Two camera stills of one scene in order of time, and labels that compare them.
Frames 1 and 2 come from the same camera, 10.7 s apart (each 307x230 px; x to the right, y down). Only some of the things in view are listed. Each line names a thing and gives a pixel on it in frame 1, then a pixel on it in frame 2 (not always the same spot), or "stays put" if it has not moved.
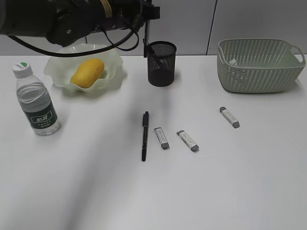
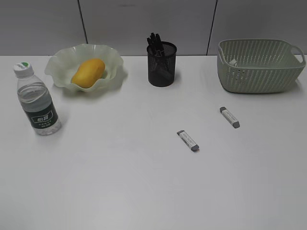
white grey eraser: x=193 y=146 stays put
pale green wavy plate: x=62 y=68 stays put
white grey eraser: x=229 y=117 stays put
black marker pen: x=153 y=57 → x=159 y=45
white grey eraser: x=162 y=138 → x=163 y=72
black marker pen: x=147 y=40 → x=151 y=47
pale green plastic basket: x=258 y=65 stays put
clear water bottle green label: x=36 y=99 stays put
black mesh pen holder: x=161 y=61 stays put
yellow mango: x=88 y=72 stays put
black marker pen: x=145 y=132 → x=155 y=42
